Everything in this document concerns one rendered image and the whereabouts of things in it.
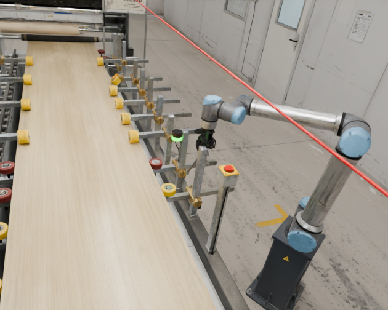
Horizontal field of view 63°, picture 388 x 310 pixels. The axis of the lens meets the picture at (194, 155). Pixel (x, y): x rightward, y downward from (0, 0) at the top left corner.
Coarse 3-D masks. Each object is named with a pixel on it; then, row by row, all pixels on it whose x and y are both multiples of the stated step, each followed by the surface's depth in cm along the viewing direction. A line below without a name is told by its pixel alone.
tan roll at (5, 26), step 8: (0, 24) 332; (8, 24) 335; (16, 24) 338; (24, 24) 341; (32, 24) 344; (40, 24) 347; (48, 24) 350; (56, 24) 353; (64, 24) 356; (72, 24) 360; (8, 32) 340; (16, 32) 342; (24, 32) 345; (32, 32) 347; (40, 32) 350; (48, 32) 352; (56, 32) 355; (64, 32) 358; (72, 32) 361
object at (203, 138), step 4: (204, 132) 171; (208, 132) 166; (212, 132) 167; (200, 136) 172; (204, 136) 171; (208, 136) 167; (200, 140) 174; (204, 140) 170; (208, 140) 169; (212, 140) 170; (204, 144) 171; (208, 144) 172; (212, 144) 171
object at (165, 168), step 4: (208, 160) 206; (212, 160) 206; (172, 164) 197; (188, 164) 199; (208, 164) 205; (212, 164) 206; (164, 168) 193; (168, 168) 194; (172, 168) 195; (188, 168) 200; (156, 172) 192
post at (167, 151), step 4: (168, 116) 200; (172, 116) 199; (168, 120) 201; (172, 120) 200; (168, 124) 202; (172, 124) 202; (168, 128) 203; (172, 128) 204; (168, 132) 204; (168, 144) 210; (168, 148) 212; (164, 152) 216; (168, 152) 213; (164, 156) 217; (168, 156) 215; (164, 160) 218; (168, 160) 217; (164, 164) 219; (168, 164) 219
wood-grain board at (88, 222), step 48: (48, 48) 342; (96, 48) 364; (48, 96) 245; (96, 96) 256; (48, 144) 191; (96, 144) 198; (48, 192) 156; (96, 192) 161; (144, 192) 165; (48, 240) 132; (96, 240) 135; (144, 240) 139; (48, 288) 115; (96, 288) 117; (144, 288) 119; (192, 288) 122
